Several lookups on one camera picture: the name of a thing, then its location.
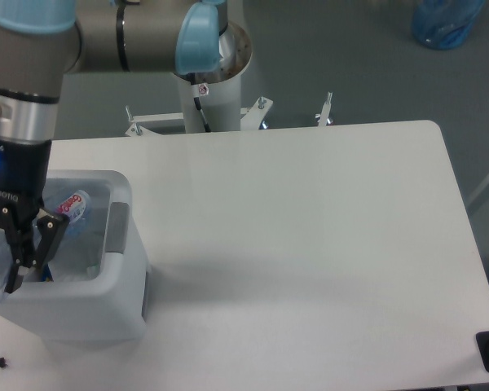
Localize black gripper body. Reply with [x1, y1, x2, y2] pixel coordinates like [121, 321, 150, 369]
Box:
[0, 138, 52, 236]

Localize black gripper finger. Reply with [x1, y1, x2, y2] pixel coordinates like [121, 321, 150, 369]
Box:
[2, 206, 70, 293]

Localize crushed clear plastic bottle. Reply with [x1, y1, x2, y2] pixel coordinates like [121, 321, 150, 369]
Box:
[0, 190, 91, 302]

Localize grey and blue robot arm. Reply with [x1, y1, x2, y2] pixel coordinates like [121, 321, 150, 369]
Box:
[0, 1, 227, 293]

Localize white plastic trash can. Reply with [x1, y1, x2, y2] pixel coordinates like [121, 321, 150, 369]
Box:
[0, 170, 150, 341]

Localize colourful snack wrapper in bin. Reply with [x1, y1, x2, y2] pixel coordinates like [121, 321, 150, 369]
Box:
[40, 265, 54, 282]

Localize blue plastic bag on floor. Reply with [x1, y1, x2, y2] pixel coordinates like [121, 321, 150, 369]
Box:
[411, 0, 487, 51]

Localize black cable on pedestal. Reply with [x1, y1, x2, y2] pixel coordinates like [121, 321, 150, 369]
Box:
[189, 71, 212, 134]

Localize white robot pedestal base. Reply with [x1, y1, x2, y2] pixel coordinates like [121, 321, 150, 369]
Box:
[124, 20, 335, 138]

